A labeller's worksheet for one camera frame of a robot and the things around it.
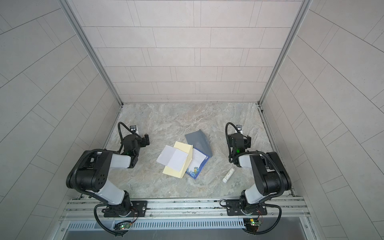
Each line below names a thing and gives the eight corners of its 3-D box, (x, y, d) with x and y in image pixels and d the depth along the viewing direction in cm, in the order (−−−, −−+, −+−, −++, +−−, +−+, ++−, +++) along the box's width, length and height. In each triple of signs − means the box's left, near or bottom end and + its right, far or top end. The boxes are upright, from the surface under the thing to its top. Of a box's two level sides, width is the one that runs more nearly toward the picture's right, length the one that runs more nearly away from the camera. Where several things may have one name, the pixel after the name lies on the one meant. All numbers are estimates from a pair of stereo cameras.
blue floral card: (181, 171, 85) (180, 170, 83) (194, 148, 94) (193, 147, 93) (199, 181, 82) (199, 180, 80) (210, 156, 91) (210, 154, 89)
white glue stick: (221, 180, 82) (222, 179, 80) (231, 167, 86) (232, 166, 85) (225, 184, 81) (225, 182, 79) (235, 170, 85) (236, 169, 84)
